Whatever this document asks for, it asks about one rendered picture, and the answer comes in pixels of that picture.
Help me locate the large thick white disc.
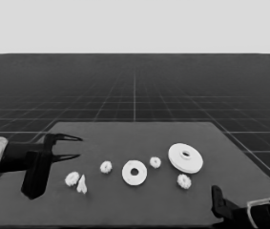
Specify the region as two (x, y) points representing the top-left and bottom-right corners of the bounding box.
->
(167, 142), (204, 175)

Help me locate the small white T-shaped piece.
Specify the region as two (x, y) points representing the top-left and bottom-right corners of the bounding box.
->
(75, 174), (89, 195)

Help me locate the white round carrier with pins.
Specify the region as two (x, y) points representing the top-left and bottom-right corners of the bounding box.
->
(121, 159), (149, 187)

